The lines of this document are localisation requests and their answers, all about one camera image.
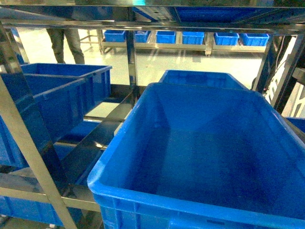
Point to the steel shelf rack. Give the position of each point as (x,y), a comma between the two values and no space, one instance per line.
(276,17)

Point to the large blue crate front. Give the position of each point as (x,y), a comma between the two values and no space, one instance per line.
(191,157)

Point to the blue crate left shelf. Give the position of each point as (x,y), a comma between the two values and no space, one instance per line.
(56,97)

